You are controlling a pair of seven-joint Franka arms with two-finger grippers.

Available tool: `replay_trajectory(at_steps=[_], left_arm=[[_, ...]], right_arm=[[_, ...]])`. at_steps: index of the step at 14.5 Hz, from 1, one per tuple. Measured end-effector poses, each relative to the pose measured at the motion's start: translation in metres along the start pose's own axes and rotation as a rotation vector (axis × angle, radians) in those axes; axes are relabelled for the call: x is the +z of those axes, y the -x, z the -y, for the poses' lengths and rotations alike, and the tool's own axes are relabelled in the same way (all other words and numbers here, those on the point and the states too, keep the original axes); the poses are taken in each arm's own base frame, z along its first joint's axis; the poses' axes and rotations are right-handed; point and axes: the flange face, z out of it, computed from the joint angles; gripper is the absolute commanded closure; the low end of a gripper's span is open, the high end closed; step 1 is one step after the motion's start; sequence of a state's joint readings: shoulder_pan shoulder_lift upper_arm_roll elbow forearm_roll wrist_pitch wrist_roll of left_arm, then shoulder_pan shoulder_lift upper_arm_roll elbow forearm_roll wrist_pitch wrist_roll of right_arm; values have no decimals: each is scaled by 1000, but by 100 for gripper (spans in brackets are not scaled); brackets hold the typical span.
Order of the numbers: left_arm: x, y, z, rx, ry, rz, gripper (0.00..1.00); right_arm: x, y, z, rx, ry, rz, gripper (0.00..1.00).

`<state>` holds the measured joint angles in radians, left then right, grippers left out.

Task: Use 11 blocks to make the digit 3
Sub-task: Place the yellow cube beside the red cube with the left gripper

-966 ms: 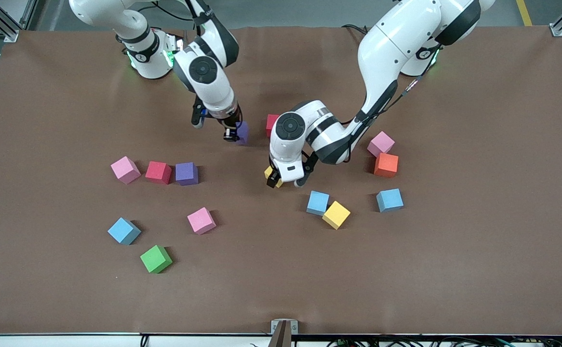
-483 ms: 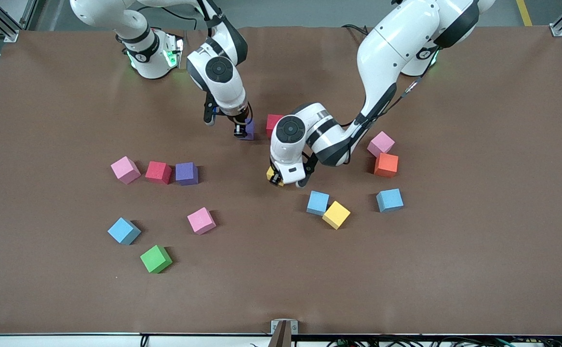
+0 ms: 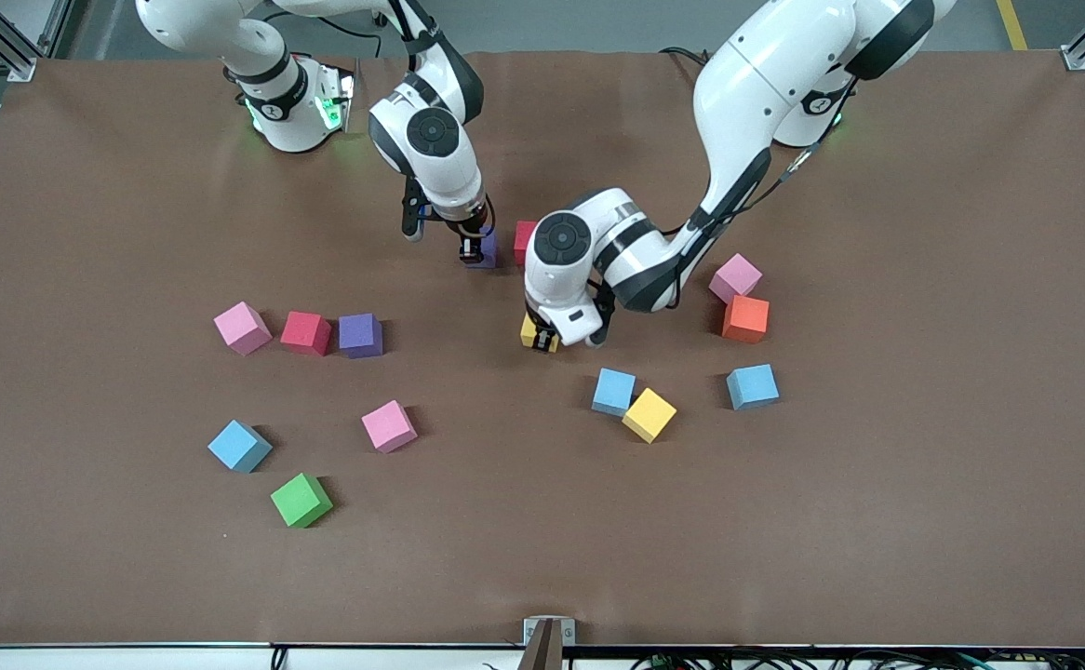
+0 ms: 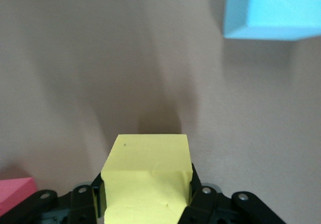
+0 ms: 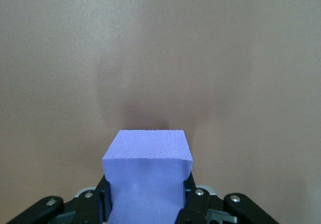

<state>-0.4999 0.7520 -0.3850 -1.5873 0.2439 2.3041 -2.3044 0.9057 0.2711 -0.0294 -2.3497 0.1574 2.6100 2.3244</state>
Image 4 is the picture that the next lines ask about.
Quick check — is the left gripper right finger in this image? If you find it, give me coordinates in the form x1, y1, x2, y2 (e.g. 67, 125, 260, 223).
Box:
178, 162, 286, 224

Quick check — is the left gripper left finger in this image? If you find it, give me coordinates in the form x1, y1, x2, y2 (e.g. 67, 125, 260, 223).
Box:
5, 171, 106, 224

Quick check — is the yellow foam block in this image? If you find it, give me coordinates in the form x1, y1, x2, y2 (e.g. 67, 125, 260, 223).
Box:
101, 133, 194, 224

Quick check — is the red foam block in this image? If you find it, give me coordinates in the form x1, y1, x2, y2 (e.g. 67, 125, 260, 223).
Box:
0, 177, 36, 216

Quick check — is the blue foam block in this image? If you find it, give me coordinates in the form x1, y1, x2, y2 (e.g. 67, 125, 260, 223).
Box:
222, 0, 321, 42

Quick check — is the brown table mat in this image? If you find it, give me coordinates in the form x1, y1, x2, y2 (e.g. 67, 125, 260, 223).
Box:
0, 0, 321, 224

